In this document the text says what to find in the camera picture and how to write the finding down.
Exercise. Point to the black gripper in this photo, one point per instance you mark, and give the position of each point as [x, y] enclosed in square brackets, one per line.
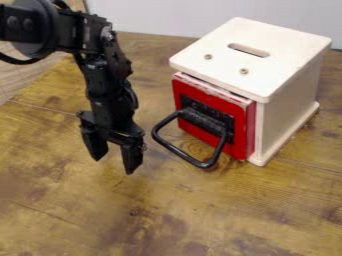
[108, 122]

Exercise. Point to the black metal drawer handle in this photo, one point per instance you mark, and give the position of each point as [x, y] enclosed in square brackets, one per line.
[206, 119]

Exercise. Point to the red drawer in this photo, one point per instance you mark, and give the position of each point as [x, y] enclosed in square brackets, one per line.
[223, 107]

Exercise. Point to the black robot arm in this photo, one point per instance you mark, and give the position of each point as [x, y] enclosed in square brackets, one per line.
[44, 26]

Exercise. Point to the white wooden drawer box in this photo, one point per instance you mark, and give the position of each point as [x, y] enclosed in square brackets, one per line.
[269, 64]

